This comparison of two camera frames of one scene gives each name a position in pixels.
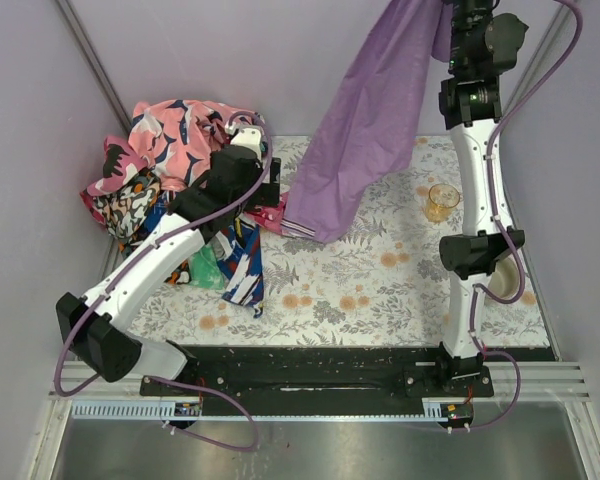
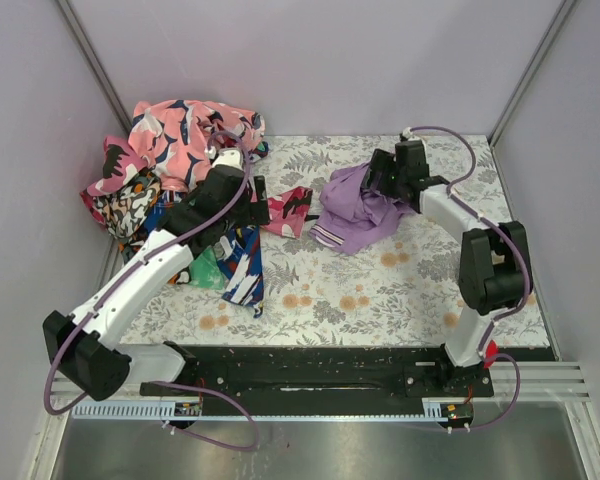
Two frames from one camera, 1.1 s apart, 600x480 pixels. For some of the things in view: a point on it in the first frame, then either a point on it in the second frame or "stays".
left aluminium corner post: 93,65 stays
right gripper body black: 461,11 to 378,170
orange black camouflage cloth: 122,213 stays
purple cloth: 366,129 to 353,217
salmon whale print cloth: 178,137 stays
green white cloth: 205,270 stays
